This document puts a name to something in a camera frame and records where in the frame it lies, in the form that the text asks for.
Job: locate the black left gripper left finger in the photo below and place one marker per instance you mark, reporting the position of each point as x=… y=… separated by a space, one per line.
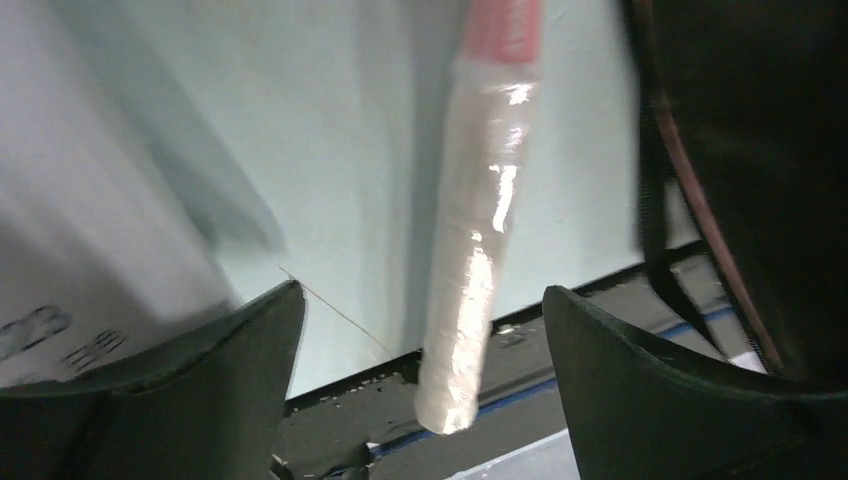
x=206 y=405

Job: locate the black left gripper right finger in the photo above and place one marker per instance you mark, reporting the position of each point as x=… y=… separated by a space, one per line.
x=639 y=406

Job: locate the pink sport racket bag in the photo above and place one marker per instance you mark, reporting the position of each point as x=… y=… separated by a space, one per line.
x=744 y=105

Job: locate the white shuttlecock tube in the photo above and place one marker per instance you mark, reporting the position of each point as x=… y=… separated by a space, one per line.
x=87 y=284

